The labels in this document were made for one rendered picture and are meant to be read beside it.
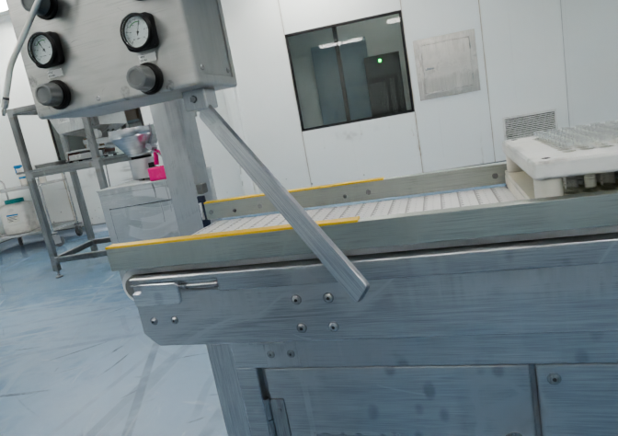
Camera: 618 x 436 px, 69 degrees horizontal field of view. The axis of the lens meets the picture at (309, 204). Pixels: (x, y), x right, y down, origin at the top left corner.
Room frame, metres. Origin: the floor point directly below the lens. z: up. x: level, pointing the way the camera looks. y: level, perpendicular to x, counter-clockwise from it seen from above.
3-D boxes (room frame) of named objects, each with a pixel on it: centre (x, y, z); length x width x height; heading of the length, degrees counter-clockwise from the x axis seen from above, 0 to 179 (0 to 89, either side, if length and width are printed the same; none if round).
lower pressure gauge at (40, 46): (0.54, 0.26, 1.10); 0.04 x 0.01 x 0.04; 73
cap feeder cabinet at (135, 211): (3.26, 1.04, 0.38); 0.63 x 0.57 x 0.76; 81
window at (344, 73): (5.57, -0.76, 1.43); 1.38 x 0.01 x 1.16; 81
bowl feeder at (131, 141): (3.33, 1.08, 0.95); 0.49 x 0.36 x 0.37; 81
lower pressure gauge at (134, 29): (0.50, 0.14, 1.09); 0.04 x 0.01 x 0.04; 73
